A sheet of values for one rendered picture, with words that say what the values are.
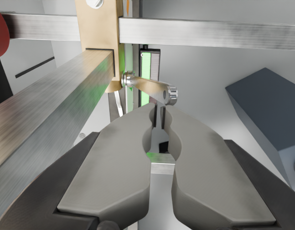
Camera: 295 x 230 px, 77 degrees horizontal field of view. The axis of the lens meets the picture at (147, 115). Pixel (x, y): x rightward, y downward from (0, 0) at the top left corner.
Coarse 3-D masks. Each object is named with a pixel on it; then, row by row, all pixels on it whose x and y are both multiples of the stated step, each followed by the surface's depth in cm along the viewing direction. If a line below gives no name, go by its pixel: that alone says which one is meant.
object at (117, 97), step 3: (114, 93) 46; (117, 93) 45; (117, 96) 46; (117, 99) 46; (117, 102) 47; (120, 102) 47; (117, 105) 47; (120, 105) 47; (120, 108) 48; (120, 111) 48; (120, 114) 49; (123, 114) 49
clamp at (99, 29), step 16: (80, 0) 22; (112, 0) 21; (80, 16) 22; (96, 16) 22; (112, 16) 22; (80, 32) 23; (96, 32) 23; (112, 32) 23; (96, 48) 24; (112, 48) 24; (112, 80) 27
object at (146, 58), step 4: (144, 52) 41; (144, 56) 41; (148, 56) 41; (144, 60) 42; (148, 60) 41; (144, 64) 42; (148, 64) 42; (144, 68) 42; (148, 68) 42; (144, 72) 43; (148, 72) 43; (144, 76) 43; (148, 76) 43; (144, 96) 46; (148, 96) 46; (144, 100) 47; (148, 100) 47; (144, 104) 47
